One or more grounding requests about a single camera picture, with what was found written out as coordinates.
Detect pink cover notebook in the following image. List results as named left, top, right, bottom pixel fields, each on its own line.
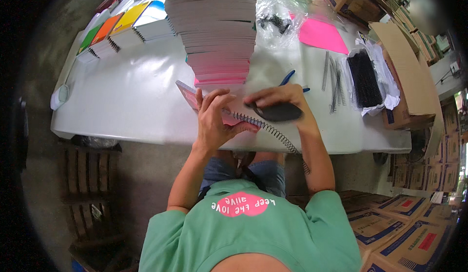
left=175, top=80, right=264, bottom=131

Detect person's body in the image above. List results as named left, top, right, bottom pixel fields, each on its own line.
left=138, top=179, right=363, bottom=272

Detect person's left hand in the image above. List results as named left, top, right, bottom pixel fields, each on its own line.
left=193, top=88, right=260, bottom=150

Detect stack of brown cartons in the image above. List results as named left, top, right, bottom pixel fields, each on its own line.
left=388, top=100, right=462, bottom=193

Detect black oval hand tool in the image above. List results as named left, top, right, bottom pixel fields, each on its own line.
left=249, top=102, right=304, bottom=123

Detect heap of printed cartons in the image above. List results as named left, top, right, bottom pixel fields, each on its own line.
left=344, top=193, right=459, bottom=272

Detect black spiral binding coil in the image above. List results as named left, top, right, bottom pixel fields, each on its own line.
left=222, top=108, right=312, bottom=175

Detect orange cover notebook stack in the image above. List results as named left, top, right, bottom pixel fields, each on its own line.
left=89, top=12, right=126, bottom=59

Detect wooden pallet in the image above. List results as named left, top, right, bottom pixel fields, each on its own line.
left=58, top=140, right=127, bottom=269

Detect row of loose metal coils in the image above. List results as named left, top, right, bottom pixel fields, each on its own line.
left=321, top=50, right=347, bottom=115

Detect tall stack of unbound notebooks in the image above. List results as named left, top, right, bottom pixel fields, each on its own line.
left=160, top=0, right=272, bottom=88

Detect blue handled pliers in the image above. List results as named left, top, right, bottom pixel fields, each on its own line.
left=279, top=69, right=311, bottom=93

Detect yellow cover notebook stack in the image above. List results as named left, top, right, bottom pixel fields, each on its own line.
left=109, top=1, right=153, bottom=50

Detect stack of white sheets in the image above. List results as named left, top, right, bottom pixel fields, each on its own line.
left=83, top=8, right=112, bottom=36

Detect clear plastic bag black bits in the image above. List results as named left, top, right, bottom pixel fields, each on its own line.
left=255, top=0, right=308, bottom=50

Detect shelf of cartons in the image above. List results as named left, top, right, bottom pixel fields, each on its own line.
left=390, top=4, right=441, bottom=66

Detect black coil bundle white wrapping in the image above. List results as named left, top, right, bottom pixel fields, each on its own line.
left=344, top=48, right=401, bottom=117

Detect person's legs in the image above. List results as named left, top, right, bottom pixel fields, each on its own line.
left=199, top=150, right=287, bottom=199

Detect open cardboard box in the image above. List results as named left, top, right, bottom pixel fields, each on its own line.
left=369, top=21, right=445, bottom=131

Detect blue white cover notebook stack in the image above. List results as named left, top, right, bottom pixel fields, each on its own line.
left=133, top=0, right=178, bottom=44

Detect green cover notebook stack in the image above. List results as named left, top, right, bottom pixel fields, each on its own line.
left=76, top=23, right=106, bottom=65

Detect white tape roll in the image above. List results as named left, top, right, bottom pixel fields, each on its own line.
left=50, top=84, right=70, bottom=111

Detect pink paper sheet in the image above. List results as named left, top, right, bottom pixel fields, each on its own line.
left=298, top=18, right=350, bottom=55

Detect person's right hand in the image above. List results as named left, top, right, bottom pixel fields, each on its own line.
left=244, top=84, right=318, bottom=131

